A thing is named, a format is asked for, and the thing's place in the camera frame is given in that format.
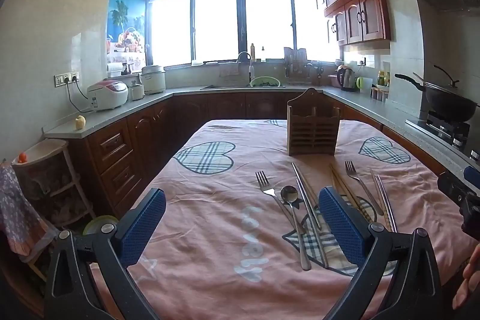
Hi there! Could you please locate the metal spoon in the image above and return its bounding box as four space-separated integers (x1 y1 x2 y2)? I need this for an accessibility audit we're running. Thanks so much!
280 185 312 271

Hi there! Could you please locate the wall poster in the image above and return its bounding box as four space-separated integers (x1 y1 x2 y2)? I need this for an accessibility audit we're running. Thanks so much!
107 0 147 64

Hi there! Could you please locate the small white pot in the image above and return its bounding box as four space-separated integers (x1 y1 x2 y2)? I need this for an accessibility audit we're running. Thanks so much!
128 79 145 101

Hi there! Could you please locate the gas stove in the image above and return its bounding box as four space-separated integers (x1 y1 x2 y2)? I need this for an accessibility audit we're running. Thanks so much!
407 111 480 159

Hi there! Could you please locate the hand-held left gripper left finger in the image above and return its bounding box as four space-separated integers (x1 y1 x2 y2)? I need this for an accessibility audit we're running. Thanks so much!
44 187 167 320

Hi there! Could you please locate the metal chopstick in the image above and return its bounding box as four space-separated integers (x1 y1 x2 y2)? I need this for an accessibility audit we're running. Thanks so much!
295 178 330 269
379 174 399 233
291 162 323 230
376 174 395 233

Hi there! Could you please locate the window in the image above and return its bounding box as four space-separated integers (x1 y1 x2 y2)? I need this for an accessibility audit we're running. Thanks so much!
148 0 340 67

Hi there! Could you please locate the metal fork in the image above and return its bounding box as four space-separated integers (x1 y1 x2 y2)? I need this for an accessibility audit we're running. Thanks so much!
255 171 307 235
344 160 385 216

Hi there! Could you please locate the person's right hand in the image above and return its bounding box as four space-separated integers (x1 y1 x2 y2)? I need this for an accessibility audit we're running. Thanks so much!
452 241 480 310

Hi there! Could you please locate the wall power socket strip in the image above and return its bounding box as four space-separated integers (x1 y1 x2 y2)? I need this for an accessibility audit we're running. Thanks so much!
54 71 80 86

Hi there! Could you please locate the tall white rice cooker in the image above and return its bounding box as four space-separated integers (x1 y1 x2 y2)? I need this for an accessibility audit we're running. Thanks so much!
140 65 166 95

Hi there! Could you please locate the wooden utensil holder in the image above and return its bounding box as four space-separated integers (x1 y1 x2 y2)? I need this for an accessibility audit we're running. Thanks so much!
286 88 341 156

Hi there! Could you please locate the plastic shelf rack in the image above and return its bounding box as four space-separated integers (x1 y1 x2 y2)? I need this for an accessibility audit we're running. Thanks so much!
11 139 96 283

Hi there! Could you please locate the green colander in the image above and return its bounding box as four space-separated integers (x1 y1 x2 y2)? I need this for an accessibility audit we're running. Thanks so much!
249 77 280 87

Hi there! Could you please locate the green plate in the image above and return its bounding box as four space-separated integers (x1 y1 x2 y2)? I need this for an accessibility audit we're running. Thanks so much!
82 215 119 235

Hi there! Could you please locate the electric kettle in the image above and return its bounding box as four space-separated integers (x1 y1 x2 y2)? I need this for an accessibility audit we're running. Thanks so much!
335 64 358 92

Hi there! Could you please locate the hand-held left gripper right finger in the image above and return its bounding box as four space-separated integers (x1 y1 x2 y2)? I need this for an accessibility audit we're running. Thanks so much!
318 187 444 320

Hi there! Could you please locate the kitchen sink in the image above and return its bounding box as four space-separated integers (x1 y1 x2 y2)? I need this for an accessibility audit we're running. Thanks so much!
200 82 286 90

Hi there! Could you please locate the black power cable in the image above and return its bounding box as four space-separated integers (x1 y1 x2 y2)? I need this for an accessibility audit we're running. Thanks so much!
67 78 95 113

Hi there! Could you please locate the red and white rice cooker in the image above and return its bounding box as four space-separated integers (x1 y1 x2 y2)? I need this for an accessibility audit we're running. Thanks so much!
87 79 129 112

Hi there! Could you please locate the metal dish rack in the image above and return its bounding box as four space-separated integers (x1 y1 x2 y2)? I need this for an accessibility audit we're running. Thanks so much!
283 47 325 85

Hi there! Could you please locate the metal faucet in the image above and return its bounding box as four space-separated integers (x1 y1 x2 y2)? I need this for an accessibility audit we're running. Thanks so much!
237 51 256 82

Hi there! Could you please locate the black wok with lid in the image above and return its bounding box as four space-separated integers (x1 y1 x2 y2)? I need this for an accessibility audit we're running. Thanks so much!
394 65 479 122

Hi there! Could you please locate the pink printed tablecloth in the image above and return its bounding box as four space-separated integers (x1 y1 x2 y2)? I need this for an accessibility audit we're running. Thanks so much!
90 118 466 320

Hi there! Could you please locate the floral cloth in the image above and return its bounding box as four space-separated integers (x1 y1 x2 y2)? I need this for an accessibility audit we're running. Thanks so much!
0 164 49 262

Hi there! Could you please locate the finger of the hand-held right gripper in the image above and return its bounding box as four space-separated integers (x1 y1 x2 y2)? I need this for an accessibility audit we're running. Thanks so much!
438 172 480 242
463 166 480 190

